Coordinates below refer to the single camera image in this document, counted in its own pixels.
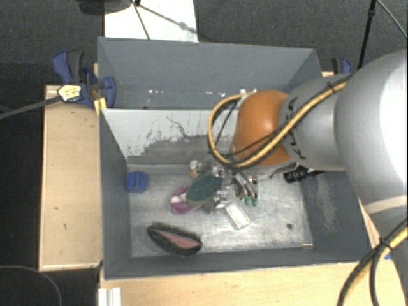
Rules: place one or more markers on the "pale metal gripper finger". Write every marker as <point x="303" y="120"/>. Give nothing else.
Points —
<point x="237" y="215"/>

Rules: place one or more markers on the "dark green oval sponge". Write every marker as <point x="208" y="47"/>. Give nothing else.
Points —
<point x="204" y="188"/>

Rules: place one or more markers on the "clear glass thing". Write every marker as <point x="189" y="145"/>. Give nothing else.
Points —
<point x="198" y="167"/>

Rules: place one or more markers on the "purple and white toy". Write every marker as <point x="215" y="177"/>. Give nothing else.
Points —
<point x="179" y="202"/>

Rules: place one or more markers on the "black and pink oval brush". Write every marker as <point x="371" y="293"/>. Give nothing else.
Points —
<point x="175" y="239"/>

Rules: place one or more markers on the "blue sponge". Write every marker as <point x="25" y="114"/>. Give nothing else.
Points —
<point x="137" y="182"/>

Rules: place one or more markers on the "grey metal bin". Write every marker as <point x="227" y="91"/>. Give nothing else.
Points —
<point x="197" y="72"/>

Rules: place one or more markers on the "pale wood board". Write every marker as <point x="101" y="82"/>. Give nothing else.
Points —
<point x="71" y="183"/>

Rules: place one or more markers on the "black cylinder on white bracket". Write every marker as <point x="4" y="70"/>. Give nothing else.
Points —
<point x="294" y="176"/>

